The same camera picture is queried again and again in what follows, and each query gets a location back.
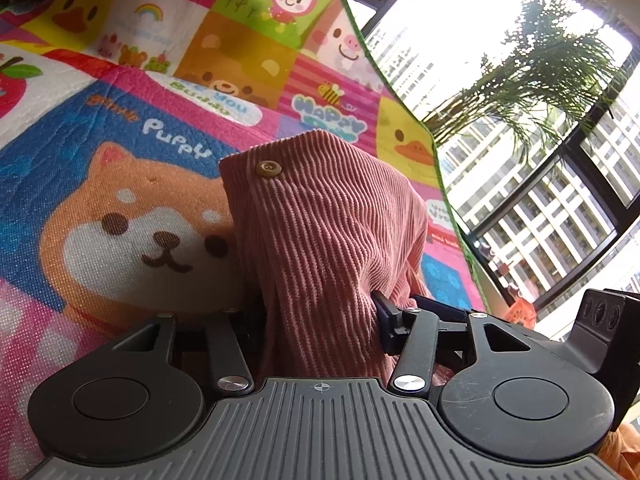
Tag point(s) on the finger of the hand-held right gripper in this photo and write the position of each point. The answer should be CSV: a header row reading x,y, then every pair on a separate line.
x,y
447,307

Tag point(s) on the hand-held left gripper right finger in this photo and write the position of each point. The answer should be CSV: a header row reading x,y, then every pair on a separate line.
x,y
386,321

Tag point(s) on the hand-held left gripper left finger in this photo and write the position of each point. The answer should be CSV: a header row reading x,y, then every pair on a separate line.
x,y
227,345

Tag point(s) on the orange clothing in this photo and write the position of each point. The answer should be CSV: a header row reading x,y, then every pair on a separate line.
x,y
620,452

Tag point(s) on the colourful cartoon play mat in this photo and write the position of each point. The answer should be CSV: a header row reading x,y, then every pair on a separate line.
x,y
165,125

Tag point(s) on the green palm plant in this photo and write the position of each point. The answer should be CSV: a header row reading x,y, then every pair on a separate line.
x,y
545,70

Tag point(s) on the black window frame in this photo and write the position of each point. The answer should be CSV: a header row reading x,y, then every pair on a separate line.
x,y
545,200

